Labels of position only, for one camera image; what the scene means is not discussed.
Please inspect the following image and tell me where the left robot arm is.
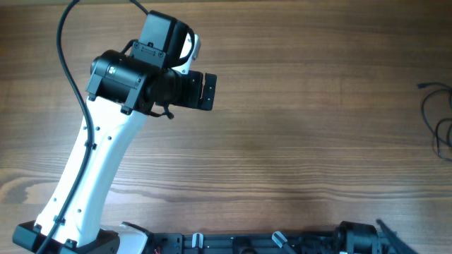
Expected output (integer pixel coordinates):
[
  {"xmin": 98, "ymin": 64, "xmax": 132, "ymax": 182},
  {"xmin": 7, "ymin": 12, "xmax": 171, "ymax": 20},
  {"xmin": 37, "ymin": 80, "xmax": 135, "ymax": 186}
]
[{"xmin": 12, "ymin": 11, "xmax": 217, "ymax": 253}]

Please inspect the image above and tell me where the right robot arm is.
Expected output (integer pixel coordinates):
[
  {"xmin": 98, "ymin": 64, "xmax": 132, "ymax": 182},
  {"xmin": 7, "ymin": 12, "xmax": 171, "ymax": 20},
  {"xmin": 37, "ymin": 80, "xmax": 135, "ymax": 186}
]
[{"xmin": 332, "ymin": 219, "xmax": 417, "ymax": 254}]

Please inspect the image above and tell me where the left camera black cable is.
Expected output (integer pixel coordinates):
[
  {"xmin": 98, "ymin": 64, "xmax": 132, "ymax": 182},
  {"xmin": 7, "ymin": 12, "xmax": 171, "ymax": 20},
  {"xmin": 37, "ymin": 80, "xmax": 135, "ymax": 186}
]
[{"xmin": 35, "ymin": 0, "xmax": 149, "ymax": 254}]

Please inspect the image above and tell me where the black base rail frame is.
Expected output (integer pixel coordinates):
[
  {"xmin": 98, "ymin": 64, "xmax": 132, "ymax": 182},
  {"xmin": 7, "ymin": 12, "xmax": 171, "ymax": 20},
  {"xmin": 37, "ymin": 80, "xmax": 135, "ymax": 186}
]
[{"xmin": 119, "ymin": 221, "xmax": 400, "ymax": 254}]

